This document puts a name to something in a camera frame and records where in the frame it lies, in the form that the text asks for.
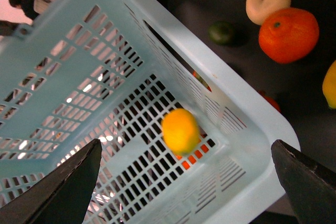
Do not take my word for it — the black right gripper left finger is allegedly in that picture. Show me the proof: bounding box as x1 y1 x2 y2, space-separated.
1 139 102 223

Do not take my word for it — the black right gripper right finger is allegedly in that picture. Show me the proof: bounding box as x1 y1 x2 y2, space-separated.
271 140 335 223

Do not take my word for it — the yellow lemon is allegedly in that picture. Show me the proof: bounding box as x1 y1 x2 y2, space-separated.
322 61 336 109
161 108 200 156

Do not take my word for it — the light blue plastic basket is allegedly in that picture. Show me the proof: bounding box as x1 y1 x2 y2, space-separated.
1 0 299 223

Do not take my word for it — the orange mandarin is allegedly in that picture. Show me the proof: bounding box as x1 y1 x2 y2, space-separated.
258 7 320 64

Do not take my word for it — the dark green avocado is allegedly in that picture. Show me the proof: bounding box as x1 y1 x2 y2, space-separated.
208 21 236 46

